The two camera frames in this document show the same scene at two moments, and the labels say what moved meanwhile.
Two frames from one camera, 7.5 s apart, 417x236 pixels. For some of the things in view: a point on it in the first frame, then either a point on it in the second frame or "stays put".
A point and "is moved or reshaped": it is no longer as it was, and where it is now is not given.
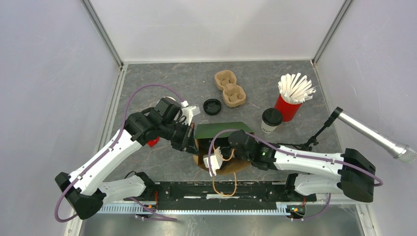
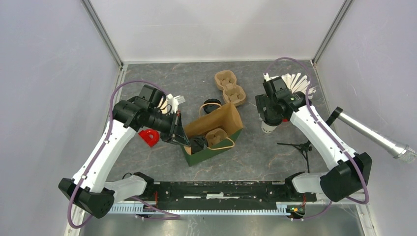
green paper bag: [209, 136] is moved or reshaped
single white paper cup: [267, 129] stays put
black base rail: [220, 195] stays put
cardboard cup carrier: [233, 95] stays put
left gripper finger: [191, 145] → [178, 134]
